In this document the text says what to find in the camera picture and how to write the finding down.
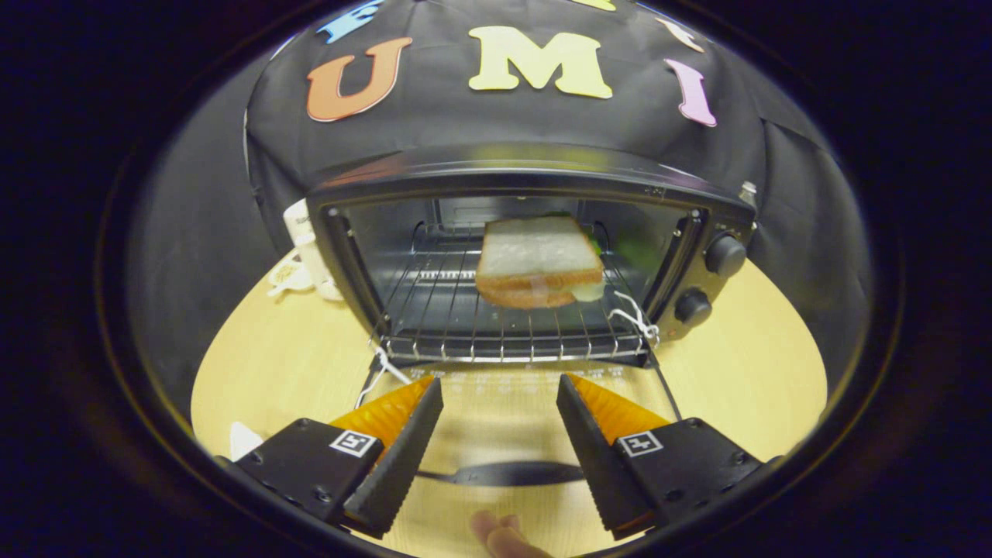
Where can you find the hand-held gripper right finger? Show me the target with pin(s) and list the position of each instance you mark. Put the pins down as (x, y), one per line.
(597, 457)

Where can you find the metal oven rack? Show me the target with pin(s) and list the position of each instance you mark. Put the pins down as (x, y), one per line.
(465, 325)

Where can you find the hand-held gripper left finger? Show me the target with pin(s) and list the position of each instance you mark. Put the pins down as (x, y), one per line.
(395, 465)

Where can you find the small white snack dish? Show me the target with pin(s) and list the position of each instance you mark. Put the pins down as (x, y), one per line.
(288, 275)

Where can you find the toast sandwich with lettuce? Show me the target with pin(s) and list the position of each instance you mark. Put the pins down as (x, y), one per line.
(535, 256)

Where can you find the white pop-up toaster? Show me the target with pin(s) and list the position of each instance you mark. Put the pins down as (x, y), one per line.
(310, 240)

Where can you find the black toaster oven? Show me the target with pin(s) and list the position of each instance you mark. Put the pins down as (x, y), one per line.
(527, 174)

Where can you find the white rectangular dish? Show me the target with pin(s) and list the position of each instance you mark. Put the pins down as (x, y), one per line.
(244, 442)

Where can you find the green label plastic bottle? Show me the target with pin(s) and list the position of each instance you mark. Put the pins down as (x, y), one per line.
(749, 194)

